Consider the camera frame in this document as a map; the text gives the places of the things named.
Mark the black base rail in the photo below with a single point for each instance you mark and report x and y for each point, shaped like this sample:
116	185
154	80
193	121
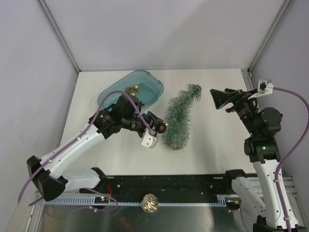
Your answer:
136	185

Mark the small frosted christmas tree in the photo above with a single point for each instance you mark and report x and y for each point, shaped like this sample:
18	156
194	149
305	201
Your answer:
178	117

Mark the gold glitter ball ornament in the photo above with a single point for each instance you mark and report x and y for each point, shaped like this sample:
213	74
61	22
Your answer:
136	87

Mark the frosted pine cone ornament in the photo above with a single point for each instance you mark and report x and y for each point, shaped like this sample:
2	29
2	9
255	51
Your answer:
129	89

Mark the gold mirror ball ornament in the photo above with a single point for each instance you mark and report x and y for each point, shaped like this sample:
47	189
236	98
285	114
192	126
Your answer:
150	203

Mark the dark brown ball ornament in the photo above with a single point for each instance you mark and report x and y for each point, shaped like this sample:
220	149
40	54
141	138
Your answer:
161	127

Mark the teal plastic bin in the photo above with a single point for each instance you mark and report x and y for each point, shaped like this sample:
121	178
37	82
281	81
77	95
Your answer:
150	88

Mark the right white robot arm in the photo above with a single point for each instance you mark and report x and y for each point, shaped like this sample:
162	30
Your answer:
272	211

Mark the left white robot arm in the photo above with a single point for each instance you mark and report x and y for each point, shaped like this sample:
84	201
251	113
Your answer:
49	174

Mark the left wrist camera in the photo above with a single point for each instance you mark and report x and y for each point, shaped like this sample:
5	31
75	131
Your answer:
148	140

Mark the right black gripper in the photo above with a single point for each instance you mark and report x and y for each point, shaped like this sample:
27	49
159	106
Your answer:
221	97

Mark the white slotted cable duct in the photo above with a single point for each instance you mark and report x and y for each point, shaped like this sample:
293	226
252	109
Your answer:
164	200

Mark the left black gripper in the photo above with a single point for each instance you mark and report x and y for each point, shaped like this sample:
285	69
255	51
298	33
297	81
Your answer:
151	120

